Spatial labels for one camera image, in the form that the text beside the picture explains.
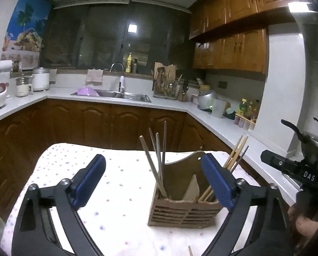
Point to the dish rack with utensils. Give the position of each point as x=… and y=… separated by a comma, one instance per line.
x=164, y=89

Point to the green cup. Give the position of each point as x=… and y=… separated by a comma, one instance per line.
x=229, y=114

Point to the wooden spatula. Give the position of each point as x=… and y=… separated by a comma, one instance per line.
x=192, y=190

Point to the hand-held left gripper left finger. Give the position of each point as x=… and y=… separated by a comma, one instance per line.
x=91, y=181

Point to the stainless steel sink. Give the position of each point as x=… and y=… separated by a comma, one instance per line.
x=121, y=95

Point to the white faucet sprayer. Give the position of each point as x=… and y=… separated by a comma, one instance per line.
x=121, y=84

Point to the wooden lower cabinets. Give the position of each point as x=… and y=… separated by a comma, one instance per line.
x=95, y=122

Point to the pink dish cloth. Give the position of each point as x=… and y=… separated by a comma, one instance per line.
x=94, y=76

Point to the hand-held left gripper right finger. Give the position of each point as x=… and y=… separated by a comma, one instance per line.
x=220, y=184

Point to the person's right hand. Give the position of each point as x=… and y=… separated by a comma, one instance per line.
x=305, y=225

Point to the floral white tablecloth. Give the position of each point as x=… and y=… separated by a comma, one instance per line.
x=121, y=186

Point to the range hood light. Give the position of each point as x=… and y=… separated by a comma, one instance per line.
x=300, y=7

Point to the chrome sink faucet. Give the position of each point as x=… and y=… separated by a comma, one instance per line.
x=116, y=64

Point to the metal pot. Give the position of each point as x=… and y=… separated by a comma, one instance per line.
x=207, y=98

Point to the dark kitchen window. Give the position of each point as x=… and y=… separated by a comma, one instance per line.
x=100, y=37

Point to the yellow oil bottle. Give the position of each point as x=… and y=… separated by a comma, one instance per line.
x=242, y=108

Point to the small white electric kettle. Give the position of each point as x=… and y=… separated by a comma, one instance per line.
x=23, y=89

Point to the glass jar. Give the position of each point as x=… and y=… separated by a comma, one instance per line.
x=16, y=66

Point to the wooden cutting board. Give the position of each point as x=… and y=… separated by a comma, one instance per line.
x=164, y=70

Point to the wooden slatted utensil holder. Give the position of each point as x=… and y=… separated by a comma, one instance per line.
x=175, y=213

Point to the wooden upper cabinets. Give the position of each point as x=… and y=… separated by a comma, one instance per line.
x=228, y=5

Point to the tropical wall poster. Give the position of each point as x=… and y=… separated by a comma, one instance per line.
x=28, y=18

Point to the wooden cabinets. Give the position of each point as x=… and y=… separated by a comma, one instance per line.
x=95, y=122
x=228, y=5

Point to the white cylindrical cooker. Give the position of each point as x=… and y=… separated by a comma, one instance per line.
x=40, y=81

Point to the dark sauce bottle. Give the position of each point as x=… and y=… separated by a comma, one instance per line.
x=255, y=112

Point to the dark metal chopstick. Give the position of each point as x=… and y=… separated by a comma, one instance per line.
x=243, y=153

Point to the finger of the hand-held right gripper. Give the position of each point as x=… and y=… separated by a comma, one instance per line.
x=281, y=162

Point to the spice jar set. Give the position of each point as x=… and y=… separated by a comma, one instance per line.
x=244, y=123

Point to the wooden knife block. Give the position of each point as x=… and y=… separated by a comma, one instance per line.
x=183, y=93

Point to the yellow dish soap bottle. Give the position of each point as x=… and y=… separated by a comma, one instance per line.
x=128, y=65

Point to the paper towel roll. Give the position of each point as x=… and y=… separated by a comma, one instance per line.
x=6, y=66

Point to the dark slim bottle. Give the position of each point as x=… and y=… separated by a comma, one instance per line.
x=135, y=66

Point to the purple plastic basin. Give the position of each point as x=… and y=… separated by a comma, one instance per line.
x=88, y=92

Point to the translucent plastic cup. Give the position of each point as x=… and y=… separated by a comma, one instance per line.
x=218, y=109

